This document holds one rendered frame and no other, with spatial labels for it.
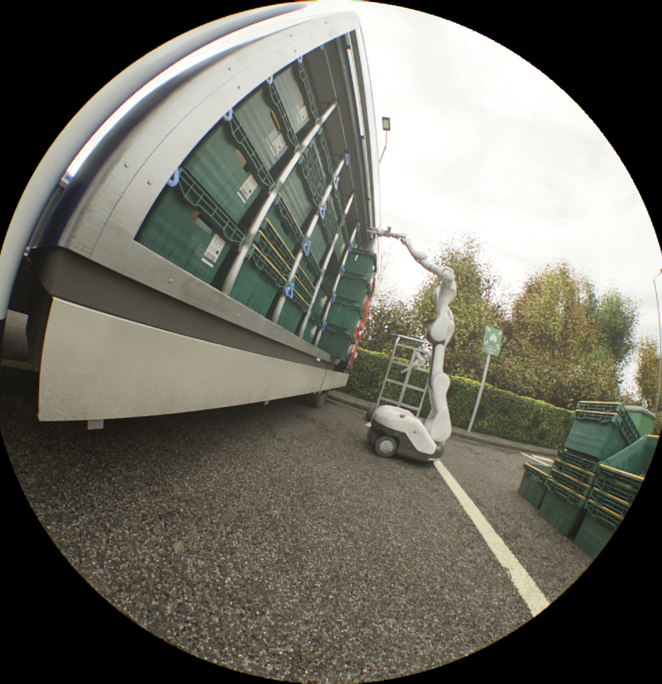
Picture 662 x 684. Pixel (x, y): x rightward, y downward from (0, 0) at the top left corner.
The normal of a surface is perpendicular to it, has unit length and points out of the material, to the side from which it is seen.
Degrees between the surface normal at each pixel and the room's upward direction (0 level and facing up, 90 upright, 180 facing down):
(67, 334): 90
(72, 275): 90
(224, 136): 94
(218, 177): 91
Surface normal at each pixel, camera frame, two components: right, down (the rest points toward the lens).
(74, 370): 0.94, 0.28
